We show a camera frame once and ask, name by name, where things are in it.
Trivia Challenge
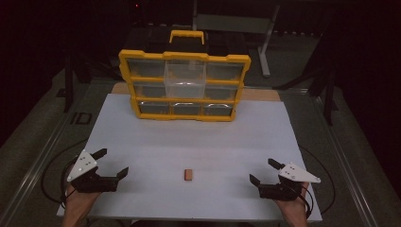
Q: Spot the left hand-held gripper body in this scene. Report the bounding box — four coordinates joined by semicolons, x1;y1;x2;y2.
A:
66;149;119;194

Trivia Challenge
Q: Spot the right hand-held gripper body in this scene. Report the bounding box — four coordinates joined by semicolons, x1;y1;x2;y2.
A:
257;162;322;202

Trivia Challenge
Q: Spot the person's right hand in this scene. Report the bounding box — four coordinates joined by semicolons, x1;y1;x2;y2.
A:
274;182;312;222

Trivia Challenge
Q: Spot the person's left hand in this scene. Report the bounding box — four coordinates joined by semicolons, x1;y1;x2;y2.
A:
61;182;102;219

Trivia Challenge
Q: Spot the black metal stand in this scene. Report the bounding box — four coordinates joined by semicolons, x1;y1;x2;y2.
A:
273;56;340;127
56;53;93;114

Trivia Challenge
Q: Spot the person's dark clothing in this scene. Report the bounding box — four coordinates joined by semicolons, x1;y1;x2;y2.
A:
131;219;255;227

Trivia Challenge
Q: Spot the yellow drawer organizer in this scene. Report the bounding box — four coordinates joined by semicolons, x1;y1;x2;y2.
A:
118;48;253;123

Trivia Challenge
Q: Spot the grey metal stand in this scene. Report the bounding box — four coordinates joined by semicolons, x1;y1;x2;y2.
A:
192;0;282;79

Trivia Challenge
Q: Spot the clear plastic drawer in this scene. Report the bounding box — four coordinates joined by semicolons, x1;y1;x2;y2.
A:
164;60;207;99

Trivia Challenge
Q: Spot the black cable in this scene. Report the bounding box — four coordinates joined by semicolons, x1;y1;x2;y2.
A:
40;138;90;206
59;155;78;210
297;145;337;216

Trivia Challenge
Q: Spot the aluminium frame rail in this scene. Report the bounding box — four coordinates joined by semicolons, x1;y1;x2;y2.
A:
0;79;107;227
278;88;381;227

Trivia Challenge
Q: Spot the black toolbox with yellow handle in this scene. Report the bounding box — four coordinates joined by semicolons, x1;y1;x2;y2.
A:
126;29;250;59

